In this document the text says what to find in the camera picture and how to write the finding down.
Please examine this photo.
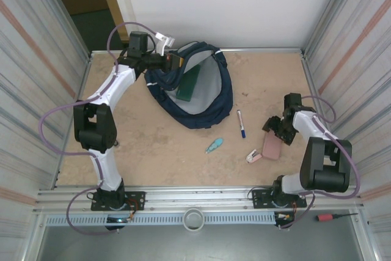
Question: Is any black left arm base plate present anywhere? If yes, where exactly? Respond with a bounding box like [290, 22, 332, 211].
[90, 191, 146, 212]

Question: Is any teal correction tape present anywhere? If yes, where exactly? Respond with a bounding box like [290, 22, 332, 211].
[205, 138, 224, 155]

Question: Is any translucent corrugated side panel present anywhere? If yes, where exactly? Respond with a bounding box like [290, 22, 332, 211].
[0, 0, 91, 237]
[305, 0, 391, 237]

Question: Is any white round pipe fitting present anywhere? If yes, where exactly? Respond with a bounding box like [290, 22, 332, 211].
[183, 208, 205, 230]

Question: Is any pink pencil case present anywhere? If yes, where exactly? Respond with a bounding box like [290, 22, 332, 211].
[263, 131, 282, 161]

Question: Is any pink white mini stapler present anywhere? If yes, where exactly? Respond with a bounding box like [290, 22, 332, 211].
[246, 149, 263, 164]

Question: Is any blue whiteboard marker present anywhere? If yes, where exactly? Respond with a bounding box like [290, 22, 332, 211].
[236, 109, 247, 139]

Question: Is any aluminium side rail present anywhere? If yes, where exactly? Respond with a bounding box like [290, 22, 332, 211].
[54, 53, 93, 189]
[301, 52, 348, 186]

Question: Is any green pencil case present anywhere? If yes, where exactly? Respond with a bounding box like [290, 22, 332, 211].
[175, 64, 202, 103]

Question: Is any aluminium front rail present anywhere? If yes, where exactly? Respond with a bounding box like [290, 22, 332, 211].
[32, 185, 366, 215]

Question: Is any navy blue backpack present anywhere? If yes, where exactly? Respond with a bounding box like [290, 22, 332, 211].
[144, 40, 235, 130]

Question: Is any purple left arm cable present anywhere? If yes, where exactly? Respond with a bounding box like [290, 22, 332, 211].
[38, 21, 157, 235]

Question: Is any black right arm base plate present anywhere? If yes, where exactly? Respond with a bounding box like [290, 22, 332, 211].
[250, 189, 306, 210]

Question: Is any red grip precision screwdriver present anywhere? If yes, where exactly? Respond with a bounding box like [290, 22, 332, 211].
[316, 211, 359, 222]

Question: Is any aluminium back rail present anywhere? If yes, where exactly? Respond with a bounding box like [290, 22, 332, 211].
[90, 47, 306, 56]

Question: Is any small electronics board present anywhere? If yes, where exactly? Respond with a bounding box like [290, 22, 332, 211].
[105, 215, 133, 231]
[274, 211, 296, 230]

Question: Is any white slotted cable duct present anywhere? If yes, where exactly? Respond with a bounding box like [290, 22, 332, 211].
[45, 213, 277, 226]

